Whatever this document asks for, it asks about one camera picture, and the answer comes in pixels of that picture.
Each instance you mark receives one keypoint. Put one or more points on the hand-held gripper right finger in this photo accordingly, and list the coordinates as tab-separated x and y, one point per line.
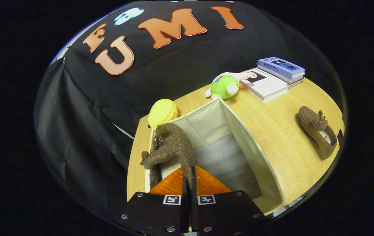
194	209

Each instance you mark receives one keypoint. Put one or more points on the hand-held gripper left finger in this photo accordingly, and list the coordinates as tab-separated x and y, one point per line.
184	209

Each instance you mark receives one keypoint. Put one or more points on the brown fuzzy shoe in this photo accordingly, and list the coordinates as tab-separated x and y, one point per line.
173	144
309	123

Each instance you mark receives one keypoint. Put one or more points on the beige fabric storage box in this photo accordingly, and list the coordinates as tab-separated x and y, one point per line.
213	124

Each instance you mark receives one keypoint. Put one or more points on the yellow plush ball toy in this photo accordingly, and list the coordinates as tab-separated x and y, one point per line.
162	113

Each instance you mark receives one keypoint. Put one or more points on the green and pink plush toy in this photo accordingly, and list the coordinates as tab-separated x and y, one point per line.
223	87

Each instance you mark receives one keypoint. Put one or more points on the white cover book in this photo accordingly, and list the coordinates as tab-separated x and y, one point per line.
268	87

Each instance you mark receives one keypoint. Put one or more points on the pale blue book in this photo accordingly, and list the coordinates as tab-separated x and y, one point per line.
277	76

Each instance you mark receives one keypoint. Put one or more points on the blue cover book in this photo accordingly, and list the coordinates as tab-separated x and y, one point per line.
282	65

